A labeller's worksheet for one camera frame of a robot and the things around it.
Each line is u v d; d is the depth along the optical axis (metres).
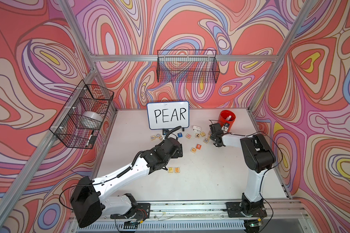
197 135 1.02
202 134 1.04
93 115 0.74
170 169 0.86
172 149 0.58
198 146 0.96
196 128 1.05
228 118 1.01
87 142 0.70
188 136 1.02
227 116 1.01
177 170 0.86
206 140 0.99
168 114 1.01
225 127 0.91
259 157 0.53
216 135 0.79
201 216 0.73
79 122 0.73
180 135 1.03
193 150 0.95
